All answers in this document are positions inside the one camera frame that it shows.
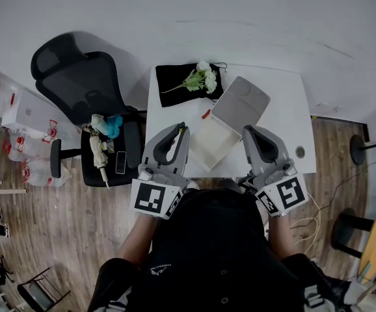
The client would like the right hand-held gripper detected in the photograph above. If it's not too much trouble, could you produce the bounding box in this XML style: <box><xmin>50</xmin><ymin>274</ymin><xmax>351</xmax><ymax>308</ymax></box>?
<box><xmin>241</xmin><ymin>124</ymin><xmax>310</xmax><ymax>218</ymax></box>

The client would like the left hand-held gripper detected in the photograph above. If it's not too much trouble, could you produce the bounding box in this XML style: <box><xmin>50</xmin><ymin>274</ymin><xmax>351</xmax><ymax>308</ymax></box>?
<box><xmin>129</xmin><ymin>122</ymin><xmax>191</xmax><ymax>221</ymax></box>

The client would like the white box with lid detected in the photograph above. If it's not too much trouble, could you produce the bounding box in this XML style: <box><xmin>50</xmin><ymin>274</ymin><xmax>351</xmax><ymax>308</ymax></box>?
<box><xmin>189</xmin><ymin>75</ymin><xmax>271</xmax><ymax>173</ymax></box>

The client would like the person's left forearm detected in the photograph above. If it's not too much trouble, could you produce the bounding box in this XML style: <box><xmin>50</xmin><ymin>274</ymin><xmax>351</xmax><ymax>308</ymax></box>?
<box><xmin>117</xmin><ymin>211</ymin><xmax>159</xmax><ymax>268</ymax></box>

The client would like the person's right forearm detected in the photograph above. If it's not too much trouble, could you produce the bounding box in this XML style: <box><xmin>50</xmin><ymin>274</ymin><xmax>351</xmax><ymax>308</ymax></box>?
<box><xmin>267</xmin><ymin>212</ymin><xmax>298</xmax><ymax>261</ymax></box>

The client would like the white cardboard product box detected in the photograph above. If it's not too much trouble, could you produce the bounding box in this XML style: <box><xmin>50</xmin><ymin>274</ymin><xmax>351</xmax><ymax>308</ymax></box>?
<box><xmin>1</xmin><ymin>88</ymin><xmax>62</xmax><ymax>135</ymax></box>

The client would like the black smartphone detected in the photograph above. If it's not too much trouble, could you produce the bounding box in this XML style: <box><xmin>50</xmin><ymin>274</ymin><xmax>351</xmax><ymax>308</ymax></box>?
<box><xmin>114</xmin><ymin>151</ymin><xmax>128</xmax><ymax>176</ymax></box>

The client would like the blue fluffy toy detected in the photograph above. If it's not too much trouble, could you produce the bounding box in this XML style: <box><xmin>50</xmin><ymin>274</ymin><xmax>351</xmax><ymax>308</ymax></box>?
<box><xmin>105</xmin><ymin>114</ymin><xmax>124</xmax><ymax>140</ymax></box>

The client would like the black cloth pouch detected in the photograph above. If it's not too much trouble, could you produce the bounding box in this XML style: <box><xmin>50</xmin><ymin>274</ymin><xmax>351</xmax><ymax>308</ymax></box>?
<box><xmin>155</xmin><ymin>62</ymin><xmax>228</xmax><ymax>109</ymax></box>

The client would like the beige folded umbrella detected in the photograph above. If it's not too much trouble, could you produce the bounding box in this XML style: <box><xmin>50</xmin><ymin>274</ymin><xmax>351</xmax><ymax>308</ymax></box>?
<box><xmin>88</xmin><ymin>134</ymin><xmax>111</xmax><ymax>190</ymax></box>

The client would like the white artificial flower bouquet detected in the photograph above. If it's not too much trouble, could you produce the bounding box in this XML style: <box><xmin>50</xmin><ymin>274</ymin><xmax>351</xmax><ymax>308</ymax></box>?
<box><xmin>161</xmin><ymin>60</ymin><xmax>219</xmax><ymax>95</ymax></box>

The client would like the pale green plastic bottle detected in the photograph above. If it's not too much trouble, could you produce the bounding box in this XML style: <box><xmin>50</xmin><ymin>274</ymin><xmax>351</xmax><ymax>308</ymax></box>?
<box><xmin>90</xmin><ymin>113</ymin><xmax>108</xmax><ymax>133</ymax></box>

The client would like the black standing fan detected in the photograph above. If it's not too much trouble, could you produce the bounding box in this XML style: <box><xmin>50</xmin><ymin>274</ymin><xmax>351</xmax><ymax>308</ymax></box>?
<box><xmin>349</xmin><ymin>105</ymin><xmax>376</xmax><ymax>167</ymax></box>

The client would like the black mesh office chair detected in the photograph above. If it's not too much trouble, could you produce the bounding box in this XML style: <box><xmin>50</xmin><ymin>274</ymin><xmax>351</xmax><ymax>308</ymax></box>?
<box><xmin>30</xmin><ymin>32</ymin><xmax>148</xmax><ymax>188</ymax></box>

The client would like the person's black clothed torso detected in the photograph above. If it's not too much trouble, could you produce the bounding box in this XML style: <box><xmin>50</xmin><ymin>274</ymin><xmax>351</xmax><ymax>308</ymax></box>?
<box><xmin>87</xmin><ymin>178</ymin><xmax>353</xmax><ymax>312</ymax></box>

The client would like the black metal rack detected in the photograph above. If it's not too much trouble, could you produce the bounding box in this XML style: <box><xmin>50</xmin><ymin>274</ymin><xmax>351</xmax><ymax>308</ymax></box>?
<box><xmin>16</xmin><ymin>266</ymin><xmax>72</xmax><ymax>312</ymax></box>

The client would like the white floor cable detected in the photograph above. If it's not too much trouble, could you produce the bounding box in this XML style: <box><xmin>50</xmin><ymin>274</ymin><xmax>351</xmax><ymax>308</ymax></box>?
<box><xmin>289</xmin><ymin>190</ymin><xmax>323</xmax><ymax>254</ymax></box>

